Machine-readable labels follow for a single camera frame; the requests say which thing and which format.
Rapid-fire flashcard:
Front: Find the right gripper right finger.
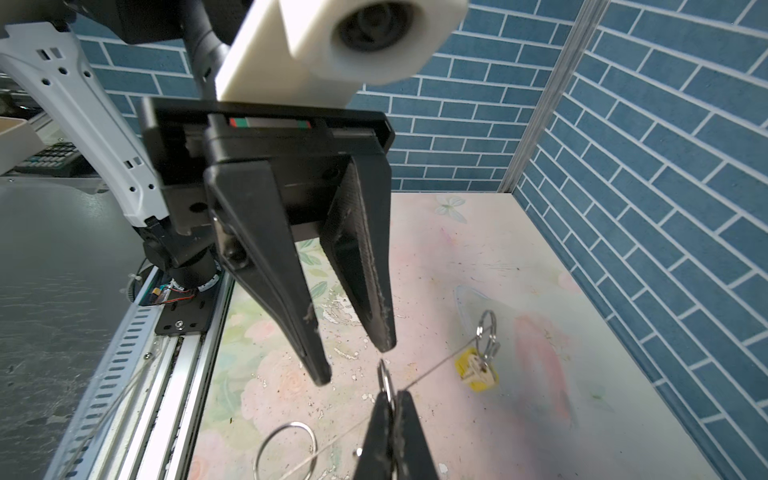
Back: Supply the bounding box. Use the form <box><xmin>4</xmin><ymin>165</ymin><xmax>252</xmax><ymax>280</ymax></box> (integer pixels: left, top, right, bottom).
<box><xmin>393</xmin><ymin>390</ymin><xmax>439</xmax><ymax>480</ymax></box>

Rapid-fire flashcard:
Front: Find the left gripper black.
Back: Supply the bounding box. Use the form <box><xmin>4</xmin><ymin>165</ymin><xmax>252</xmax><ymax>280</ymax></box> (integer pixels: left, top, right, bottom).
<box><xmin>139</xmin><ymin>97</ymin><xmax>397</xmax><ymax>386</ymax></box>

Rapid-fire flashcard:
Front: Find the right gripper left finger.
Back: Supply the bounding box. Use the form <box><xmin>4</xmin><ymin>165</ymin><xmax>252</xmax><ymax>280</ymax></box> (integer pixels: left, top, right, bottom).
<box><xmin>352</xmin><ymin>392</ymin><xmax>394</xmax><ymax>480</ymax></box>

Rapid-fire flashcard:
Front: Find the key with yellow tag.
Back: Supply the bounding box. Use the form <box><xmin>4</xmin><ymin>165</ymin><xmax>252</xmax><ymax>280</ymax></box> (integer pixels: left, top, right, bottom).
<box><xmin>454</xmin><ymin>347</ymin><xmax>498</xmax><ymax>392</ymax></box>

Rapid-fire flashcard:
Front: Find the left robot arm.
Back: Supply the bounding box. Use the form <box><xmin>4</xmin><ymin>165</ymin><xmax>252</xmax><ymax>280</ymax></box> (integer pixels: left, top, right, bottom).
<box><xmin>1</xmin><ymin>1</ymin><xmax>397</xmax><ymax>385</ymax></box>

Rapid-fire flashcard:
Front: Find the black desk calculator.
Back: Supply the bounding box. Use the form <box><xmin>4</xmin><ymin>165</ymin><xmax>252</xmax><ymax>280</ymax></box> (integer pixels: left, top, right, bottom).
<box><xmin>13</xmin><ymin>142</ymin><xmax>94</xmax><ymax>178</ymax></box>

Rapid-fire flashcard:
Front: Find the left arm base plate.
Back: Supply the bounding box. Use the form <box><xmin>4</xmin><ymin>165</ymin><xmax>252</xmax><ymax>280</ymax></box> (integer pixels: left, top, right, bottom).
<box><xmin>154</xmin><ymin>272</ymin><xmax>223</xmax><ymax>336</ymax></box>

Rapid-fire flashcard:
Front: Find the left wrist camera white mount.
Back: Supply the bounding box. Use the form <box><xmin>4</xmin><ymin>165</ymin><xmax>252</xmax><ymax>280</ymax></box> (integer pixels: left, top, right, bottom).
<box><xmin>214</xmin><ymin>1</ymin><xmax>469</xmax><ymax>108</ymax></box>

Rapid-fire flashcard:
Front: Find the aluminium front rail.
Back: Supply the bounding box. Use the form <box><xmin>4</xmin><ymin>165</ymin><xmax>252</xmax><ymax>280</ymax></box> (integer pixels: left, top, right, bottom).
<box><xmin>86</xmin><ymin>268</ymin><xmax>234</xmax><ymax>479</ymax></box>

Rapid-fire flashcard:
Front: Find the white slotted cable duct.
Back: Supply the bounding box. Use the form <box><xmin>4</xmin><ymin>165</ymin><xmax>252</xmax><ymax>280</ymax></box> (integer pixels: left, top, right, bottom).
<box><xmin>44</xmin><ymin>304</ymin><xmax>158</xmax><ymax>479</ymax></box>

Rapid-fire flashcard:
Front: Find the left corner aluminium post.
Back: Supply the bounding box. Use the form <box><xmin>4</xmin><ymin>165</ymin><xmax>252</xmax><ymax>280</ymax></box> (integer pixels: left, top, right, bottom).
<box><xmin>497</xmin><ymin>0</ymin><xmax>610</xmax><ymax>193</ymax></box>

